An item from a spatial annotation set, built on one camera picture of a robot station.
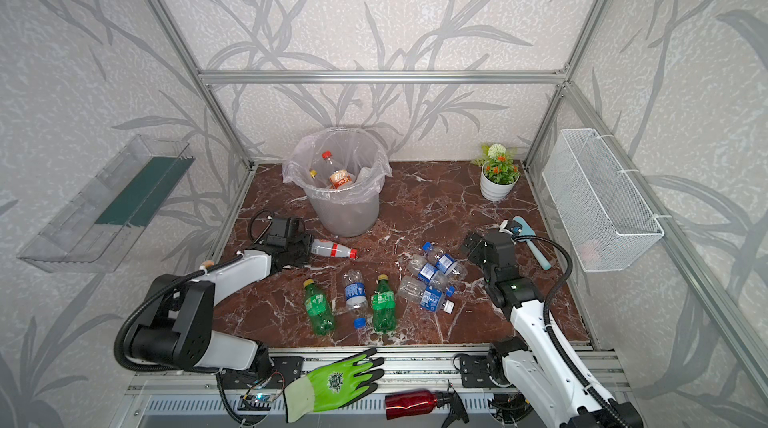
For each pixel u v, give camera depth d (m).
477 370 0.74
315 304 0.80
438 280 0.87
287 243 0.72
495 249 0.60
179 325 0.43
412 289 0.82
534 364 0.59
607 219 0.61
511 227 0.71
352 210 0.91
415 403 0.67
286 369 0.74
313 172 0.91
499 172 0.97
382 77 0.94
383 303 0.82
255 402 0.72
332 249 0.91
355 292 0.82
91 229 0.64
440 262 0.88
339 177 0.93
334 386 0.71
